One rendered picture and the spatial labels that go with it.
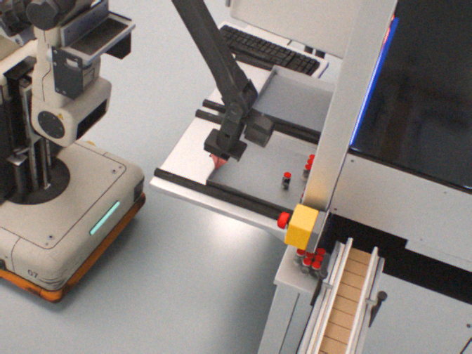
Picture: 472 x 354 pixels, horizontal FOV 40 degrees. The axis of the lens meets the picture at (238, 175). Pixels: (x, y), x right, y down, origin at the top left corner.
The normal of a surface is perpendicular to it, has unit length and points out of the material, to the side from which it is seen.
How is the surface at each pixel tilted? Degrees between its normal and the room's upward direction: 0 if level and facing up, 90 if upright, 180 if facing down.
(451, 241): 90
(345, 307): 0
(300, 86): 0
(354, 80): 90
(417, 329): 90
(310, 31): 90
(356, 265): 0
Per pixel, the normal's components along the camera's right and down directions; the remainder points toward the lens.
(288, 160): 0.13, -0.71
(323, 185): -0.34, 0.62
